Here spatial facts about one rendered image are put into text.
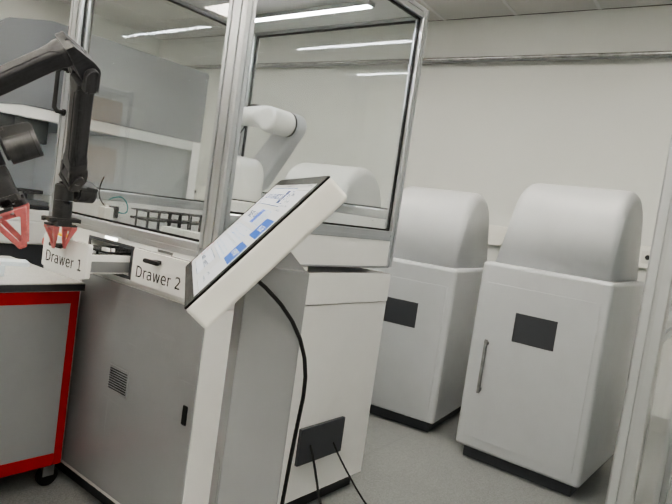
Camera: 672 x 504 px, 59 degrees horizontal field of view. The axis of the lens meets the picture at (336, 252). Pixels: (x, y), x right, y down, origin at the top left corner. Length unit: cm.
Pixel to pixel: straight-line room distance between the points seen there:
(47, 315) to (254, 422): 124
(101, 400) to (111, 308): 33
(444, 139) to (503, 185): 64
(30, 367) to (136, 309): 44
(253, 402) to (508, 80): 406
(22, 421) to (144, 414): 48
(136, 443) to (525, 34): 400
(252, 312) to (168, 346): 83
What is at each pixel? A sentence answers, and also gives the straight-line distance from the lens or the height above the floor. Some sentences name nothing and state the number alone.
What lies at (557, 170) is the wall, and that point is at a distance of 468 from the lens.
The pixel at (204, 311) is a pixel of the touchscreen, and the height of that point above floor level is 96.
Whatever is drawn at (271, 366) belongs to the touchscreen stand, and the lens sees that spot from 118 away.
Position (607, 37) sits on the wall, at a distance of 483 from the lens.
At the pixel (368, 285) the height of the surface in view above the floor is 87.
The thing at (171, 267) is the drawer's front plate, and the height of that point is 90.
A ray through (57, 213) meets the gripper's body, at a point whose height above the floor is 101.
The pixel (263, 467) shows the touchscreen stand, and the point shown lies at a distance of 125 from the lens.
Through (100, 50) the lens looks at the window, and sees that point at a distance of 248.
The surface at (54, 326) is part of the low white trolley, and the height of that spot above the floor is 60.
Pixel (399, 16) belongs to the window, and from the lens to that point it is 247.
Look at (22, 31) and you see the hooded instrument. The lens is 296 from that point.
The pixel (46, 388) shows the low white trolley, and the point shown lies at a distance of 238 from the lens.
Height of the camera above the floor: 115
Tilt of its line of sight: 4 degrees down
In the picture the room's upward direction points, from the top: 8 degrees clockwise
